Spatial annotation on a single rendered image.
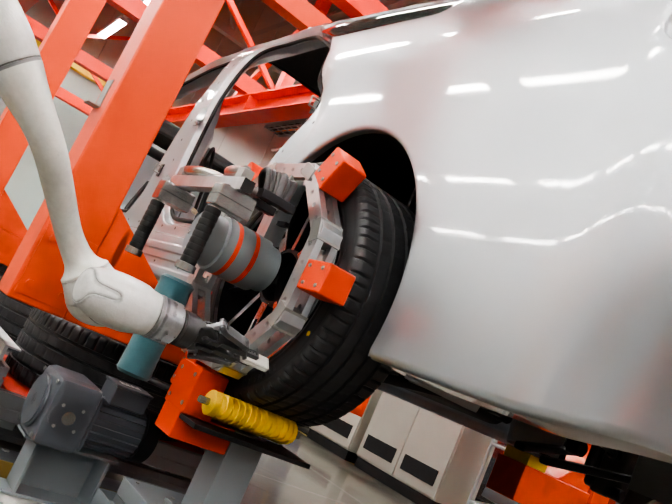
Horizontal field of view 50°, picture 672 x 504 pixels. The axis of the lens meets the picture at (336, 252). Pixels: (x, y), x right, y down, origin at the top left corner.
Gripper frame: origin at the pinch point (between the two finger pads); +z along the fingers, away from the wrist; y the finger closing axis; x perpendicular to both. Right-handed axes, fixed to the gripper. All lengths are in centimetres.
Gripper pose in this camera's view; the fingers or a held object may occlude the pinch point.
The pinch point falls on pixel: (254, 359)
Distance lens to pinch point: 159.1
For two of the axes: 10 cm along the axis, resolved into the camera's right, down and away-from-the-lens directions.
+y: 6.8, -5.7, -4.7
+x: -1.1, -7.0, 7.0
